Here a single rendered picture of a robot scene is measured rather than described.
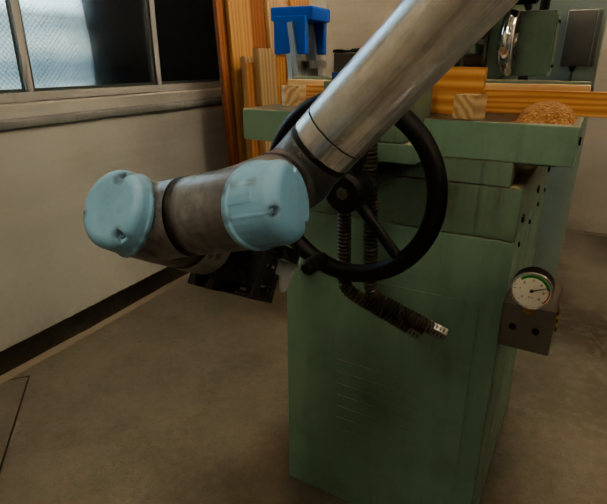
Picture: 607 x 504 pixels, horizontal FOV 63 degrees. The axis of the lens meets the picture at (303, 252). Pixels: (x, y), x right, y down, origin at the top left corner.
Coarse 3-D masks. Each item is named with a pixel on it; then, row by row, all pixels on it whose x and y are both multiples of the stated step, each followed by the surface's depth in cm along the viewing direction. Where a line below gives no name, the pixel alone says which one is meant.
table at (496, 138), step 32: (256, 128) 99; (448, 128) 81; (480, 128) 78; (512, 128) 76; (544, 128) 74; (576, 128) 72; (384, 160) 78; (416, 160) 76; (512, 160) 77; (544, 160) 75
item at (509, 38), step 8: (512, 16) 93; (520, 16) 96; (504, 24) 93; (512, 24) 93; (504, 32) 93; (512, 32) 93; (504, 40) 93; (512, 40) 93; (504, 48) 94; (512, 48) 94; (504, 56) 95; (512, 56) 98; (504, 64) 96; (512, 64) 100; (504, 72) 98; (512, 72) 100
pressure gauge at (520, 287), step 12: (516, 276) 76; (528, 276) 76; (540, 276) 75; (516, 288) 77; (528, 288) 76; (540, 288) 75; (552, 288) 74; (516, 300) 78; (528, 300) 77; (540, 300) 76; (528, 312) 79
